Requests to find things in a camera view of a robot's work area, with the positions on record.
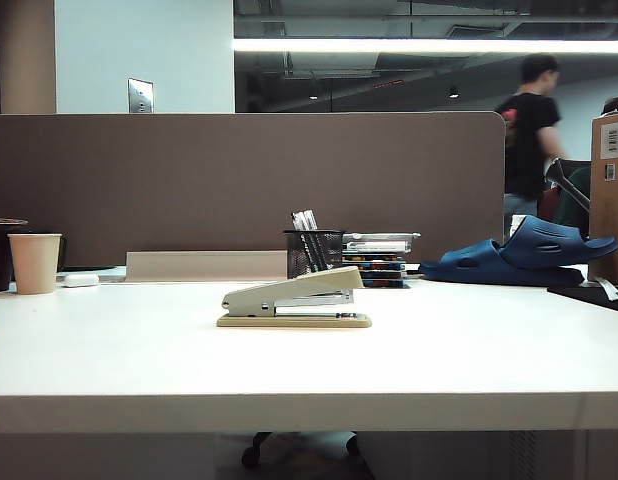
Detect black mesh pen holder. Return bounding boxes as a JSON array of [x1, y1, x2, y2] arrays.
[[283, 229, 346, 280]]

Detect white plastic packet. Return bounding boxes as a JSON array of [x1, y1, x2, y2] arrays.
[[591, 276, 618, 302]]

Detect blue rubber slipper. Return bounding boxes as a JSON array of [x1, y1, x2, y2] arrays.
[[418, 238, 583, 288], [497, 215, 618, 272]]

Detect green garment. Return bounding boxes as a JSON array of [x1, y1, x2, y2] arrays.
[[554, 167, 593, 237]]

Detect brown desk partition panel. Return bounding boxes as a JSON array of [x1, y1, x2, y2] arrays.
[[0, 112, 507, 282]]

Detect metal wall switch plate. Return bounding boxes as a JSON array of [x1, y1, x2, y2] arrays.
[[127, 77, 156, 115]]

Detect beige paper cup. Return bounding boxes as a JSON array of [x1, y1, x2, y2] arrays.
[[7, 233, 63, 295]]

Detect black flat mat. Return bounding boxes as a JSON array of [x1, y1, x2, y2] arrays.
[[547, 272, 618, 315]]

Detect beige desktop stapler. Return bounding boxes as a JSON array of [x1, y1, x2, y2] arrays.
[[216, 265, 373, 330]]

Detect brown cardboard box with labels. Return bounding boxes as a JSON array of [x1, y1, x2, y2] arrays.
[[588, 112, 618, 282]]

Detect person in black t-shirt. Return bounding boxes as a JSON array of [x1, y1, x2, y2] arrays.
[[493, 53, 563, 221]]

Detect black office chair base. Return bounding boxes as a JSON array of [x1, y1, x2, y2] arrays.
[[240, 430, 363, 471]]

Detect white ceiling light strip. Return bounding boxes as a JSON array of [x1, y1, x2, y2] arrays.
[[232, 37, 618, 54]]

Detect black chair with grey armrest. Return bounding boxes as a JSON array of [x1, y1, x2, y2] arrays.
[[545, 157, 593, 211]]

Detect long beige cardboard box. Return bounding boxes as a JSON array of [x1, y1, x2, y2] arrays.
[[125, 250, 289, 282]]

